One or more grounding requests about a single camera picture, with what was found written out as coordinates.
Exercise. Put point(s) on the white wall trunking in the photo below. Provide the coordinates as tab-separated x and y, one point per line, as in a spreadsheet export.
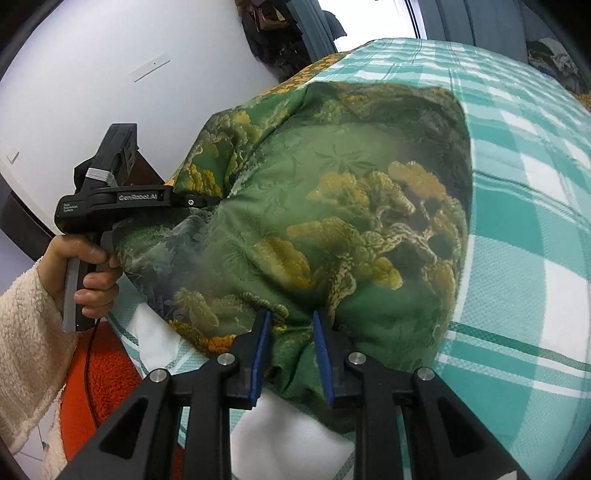
151	70

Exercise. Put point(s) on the orange floral blanket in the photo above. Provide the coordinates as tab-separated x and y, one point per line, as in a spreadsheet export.
302	77

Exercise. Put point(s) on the person's left forearm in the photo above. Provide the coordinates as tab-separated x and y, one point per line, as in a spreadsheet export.
32	341

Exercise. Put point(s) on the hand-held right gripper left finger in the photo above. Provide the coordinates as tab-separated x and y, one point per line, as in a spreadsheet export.
258	355

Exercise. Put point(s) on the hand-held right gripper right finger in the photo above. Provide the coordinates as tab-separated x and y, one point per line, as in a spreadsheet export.
323	360

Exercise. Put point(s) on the brown hanging clothes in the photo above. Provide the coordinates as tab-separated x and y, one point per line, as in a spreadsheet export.
272	41

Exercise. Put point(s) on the orange fleece cloth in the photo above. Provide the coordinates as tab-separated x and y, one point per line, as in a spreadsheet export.
101	383

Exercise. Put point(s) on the dark hanging jacket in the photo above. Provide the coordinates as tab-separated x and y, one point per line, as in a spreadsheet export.
336	25

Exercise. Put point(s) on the wide blue curtain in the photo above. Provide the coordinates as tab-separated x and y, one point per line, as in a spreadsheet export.
475	21

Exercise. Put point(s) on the person's left hand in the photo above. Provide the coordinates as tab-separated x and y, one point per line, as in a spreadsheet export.
76	251

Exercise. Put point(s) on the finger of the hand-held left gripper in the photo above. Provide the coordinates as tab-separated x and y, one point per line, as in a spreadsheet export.
198	201

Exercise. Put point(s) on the narrow blue curtain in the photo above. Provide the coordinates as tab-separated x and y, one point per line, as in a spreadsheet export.
311	23

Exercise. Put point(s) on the pile of clothes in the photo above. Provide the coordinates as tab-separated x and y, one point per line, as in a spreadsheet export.
551	60

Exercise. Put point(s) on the teal white checked bedsheet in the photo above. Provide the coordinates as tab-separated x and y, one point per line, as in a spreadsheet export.
521	277

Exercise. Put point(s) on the green floral padded jacket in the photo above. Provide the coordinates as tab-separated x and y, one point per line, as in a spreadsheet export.
323	207

